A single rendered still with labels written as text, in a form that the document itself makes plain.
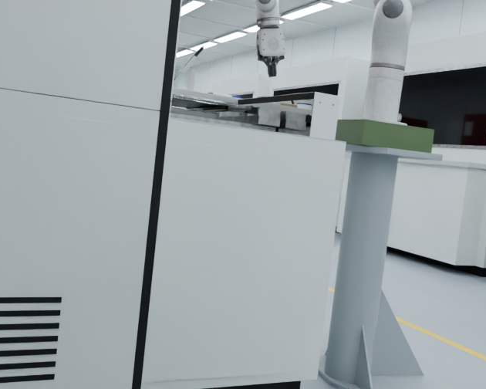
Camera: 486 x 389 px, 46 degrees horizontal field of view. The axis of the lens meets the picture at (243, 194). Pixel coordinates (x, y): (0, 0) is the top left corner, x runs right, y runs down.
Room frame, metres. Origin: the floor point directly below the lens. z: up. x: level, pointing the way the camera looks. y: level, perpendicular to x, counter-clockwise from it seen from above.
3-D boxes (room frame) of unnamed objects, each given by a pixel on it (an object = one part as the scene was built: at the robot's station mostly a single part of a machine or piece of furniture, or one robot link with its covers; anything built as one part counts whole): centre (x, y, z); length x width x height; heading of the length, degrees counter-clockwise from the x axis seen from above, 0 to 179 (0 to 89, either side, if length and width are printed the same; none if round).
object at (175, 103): (1.94, 0.25, 0.90); 0.34 x 0.34 x 0.01; 26
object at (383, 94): (2.01, -0.44, 1.00); 0.19 x 0.19 x 0.18
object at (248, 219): (2.05, 0.19, 0.41); 0.96 x 0.64 x 0.82; 26
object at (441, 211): (5.51, -1.83, 1.00); 1.80 x 1.08 x 2.00; 26
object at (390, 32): (1.97, -0.43, 1.21); 0.19 x 0.12 x 0.24; 164
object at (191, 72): (2.20, 0.26, 1.03); 0.06 x 0.04 x 0.13; 116
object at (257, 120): (2.07, 0.02, 0.87); 0.36 x 0.08 x 0.03; 26
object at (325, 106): (2.04, -0.10, 0.89); 0.55 x 0.09 x 0.14; 26
